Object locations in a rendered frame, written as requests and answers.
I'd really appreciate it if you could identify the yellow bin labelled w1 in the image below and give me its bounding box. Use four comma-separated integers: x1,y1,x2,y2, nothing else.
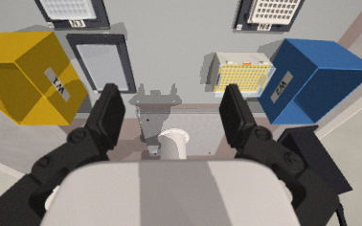
0,32,88,125

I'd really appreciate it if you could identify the blue box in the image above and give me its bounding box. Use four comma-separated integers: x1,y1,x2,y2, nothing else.
257,38,362,124

